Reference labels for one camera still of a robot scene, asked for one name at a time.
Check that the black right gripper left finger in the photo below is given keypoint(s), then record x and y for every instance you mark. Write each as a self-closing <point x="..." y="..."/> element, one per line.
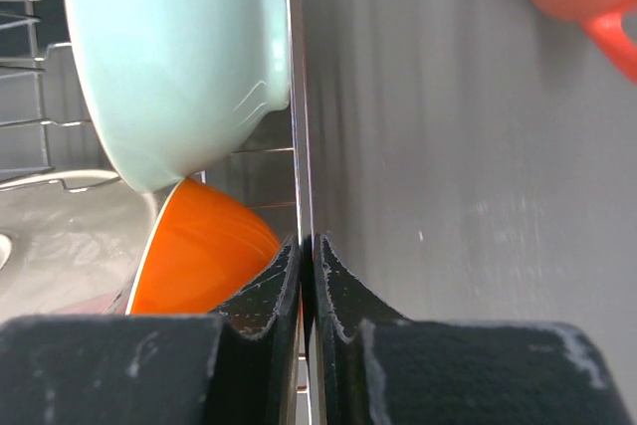
<point x="234" y="365"/>

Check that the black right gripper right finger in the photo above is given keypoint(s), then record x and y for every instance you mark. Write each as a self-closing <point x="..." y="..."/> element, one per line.
<point x="380" y="367"/>

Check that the white orange bowl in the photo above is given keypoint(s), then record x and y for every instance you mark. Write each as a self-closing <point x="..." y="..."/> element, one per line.
<point x="203" y="248"/>

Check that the chrome wire dish rack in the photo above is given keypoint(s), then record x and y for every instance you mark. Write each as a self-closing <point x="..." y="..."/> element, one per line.
<point x="52" y="119"/>

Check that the mint green ceramic bowl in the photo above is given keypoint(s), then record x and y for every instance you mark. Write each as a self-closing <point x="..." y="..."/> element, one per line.
<point x="173" y="86"/>

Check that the pink white floral plate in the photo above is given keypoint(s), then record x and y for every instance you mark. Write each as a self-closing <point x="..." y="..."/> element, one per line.
<point x="71" y="242"/>

